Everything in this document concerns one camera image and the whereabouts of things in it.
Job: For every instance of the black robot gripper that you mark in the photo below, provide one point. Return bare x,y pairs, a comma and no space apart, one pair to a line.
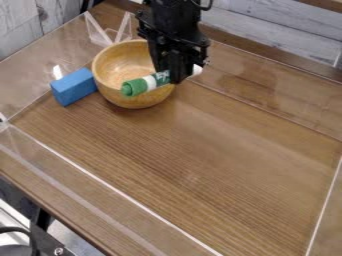
169,25

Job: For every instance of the green white dry-erase marker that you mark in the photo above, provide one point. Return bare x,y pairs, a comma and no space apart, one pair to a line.
141,81

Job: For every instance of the brown wooden bowl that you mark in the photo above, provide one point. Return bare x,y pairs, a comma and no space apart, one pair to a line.
120,63

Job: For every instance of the blue rectangular block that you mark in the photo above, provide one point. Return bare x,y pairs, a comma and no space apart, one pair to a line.
74,87

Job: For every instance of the black table leg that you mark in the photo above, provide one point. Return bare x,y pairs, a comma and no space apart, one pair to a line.
43,219

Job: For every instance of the clear acrylic corner bracket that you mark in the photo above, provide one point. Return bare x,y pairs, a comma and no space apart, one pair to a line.
108,36

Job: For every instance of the clear acrylic tray wall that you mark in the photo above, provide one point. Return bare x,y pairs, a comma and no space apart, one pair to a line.
114,221

